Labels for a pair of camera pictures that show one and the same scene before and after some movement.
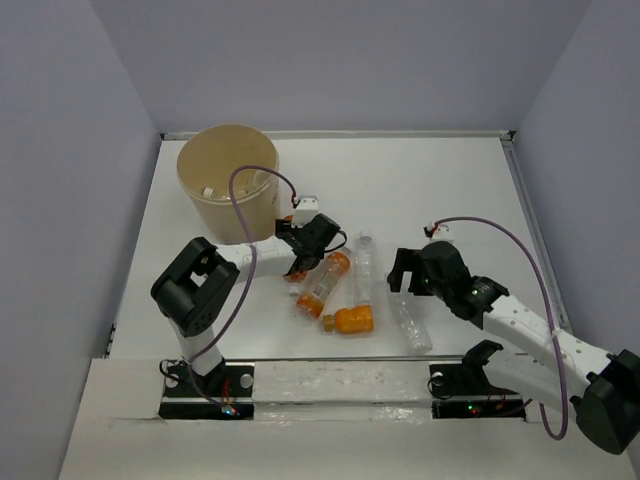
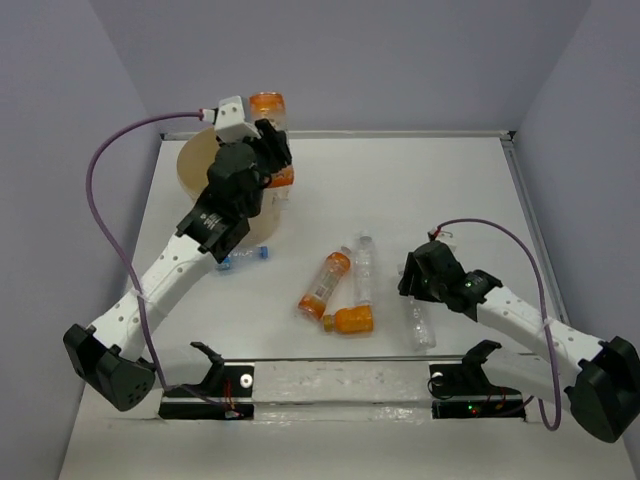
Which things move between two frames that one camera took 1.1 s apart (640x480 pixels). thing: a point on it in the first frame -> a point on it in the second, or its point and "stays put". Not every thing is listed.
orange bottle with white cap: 296,278 -> 271,106
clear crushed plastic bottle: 365,269 stays put
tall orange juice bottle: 338,264 stays put
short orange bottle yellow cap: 350,320 stays put
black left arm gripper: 282,226 -> 275,144
